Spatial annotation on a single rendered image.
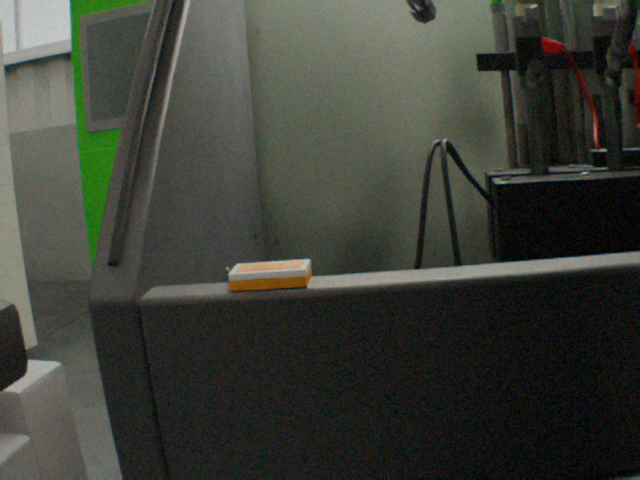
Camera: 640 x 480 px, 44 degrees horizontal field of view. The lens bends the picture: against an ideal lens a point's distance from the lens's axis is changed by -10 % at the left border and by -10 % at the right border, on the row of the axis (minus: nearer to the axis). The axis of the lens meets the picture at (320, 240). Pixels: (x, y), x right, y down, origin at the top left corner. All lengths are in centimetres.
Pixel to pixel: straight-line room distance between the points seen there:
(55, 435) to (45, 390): 2
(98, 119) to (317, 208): 269
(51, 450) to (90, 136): 348
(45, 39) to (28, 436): 525
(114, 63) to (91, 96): 19
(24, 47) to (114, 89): 202
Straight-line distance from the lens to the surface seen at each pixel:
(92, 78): 372
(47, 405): 29
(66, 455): 30
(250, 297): 55
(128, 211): 62
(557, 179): 76
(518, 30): 79
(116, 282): 59
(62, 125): 538
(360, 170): 107
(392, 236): 109
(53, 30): 547
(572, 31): 96
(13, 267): 375
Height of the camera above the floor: 108
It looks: 11 degrees down
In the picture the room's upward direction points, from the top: 5 degrees counter-clockwise
